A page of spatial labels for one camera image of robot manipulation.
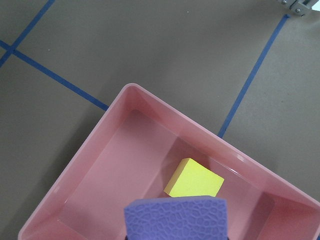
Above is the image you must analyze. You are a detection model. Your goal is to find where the metal frame bracket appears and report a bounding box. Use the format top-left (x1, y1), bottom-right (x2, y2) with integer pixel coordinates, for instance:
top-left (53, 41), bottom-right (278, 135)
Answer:
top-left (276, 0), bottom-right (318, 17)

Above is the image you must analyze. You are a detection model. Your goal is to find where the purple foam block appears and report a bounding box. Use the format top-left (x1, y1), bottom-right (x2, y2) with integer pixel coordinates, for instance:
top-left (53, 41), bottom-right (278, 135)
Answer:
top-left (124, 196), bottom-right (229, 240)

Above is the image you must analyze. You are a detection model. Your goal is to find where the yellow foam block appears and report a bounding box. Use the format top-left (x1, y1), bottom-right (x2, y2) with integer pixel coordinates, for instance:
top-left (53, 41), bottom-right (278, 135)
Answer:
top-left (164, 158), bottom-right (224, 197)

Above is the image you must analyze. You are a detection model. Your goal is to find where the pink plastic bin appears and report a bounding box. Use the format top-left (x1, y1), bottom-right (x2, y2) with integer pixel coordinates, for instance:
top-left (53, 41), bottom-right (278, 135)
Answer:
top-left (18, 83), bottom-right (320, 240)

